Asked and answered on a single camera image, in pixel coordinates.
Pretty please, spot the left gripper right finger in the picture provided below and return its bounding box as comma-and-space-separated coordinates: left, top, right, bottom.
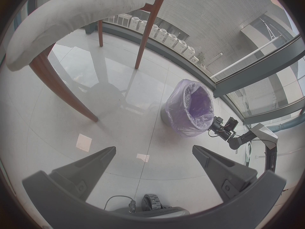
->
192, 145, 258, 204

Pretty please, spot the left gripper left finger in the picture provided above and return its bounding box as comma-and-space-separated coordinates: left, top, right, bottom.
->
48, 146, 117, 203

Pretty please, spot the purple plastic bag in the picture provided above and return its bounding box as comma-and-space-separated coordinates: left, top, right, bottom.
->
166, 79, 214, 138

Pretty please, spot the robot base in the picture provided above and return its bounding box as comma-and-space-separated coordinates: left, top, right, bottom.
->
114, 193, 190, 218

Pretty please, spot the white trash bin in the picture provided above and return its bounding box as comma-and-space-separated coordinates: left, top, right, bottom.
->
161, 81, 214, 136

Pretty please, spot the white shallow basin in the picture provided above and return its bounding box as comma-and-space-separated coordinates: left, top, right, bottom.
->
245, 143, 253, 163

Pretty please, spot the window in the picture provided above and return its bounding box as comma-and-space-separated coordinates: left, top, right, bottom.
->
83, 0, 305, 126

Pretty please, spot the white cushioned wooden chair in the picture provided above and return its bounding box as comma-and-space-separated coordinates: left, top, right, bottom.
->
5, 0, 172, 123

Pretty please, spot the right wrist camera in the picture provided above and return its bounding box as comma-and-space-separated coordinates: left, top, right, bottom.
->
213, 116, 224, 129

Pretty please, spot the grey cable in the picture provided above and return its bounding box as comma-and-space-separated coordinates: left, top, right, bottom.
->
104, 195, 137, 213

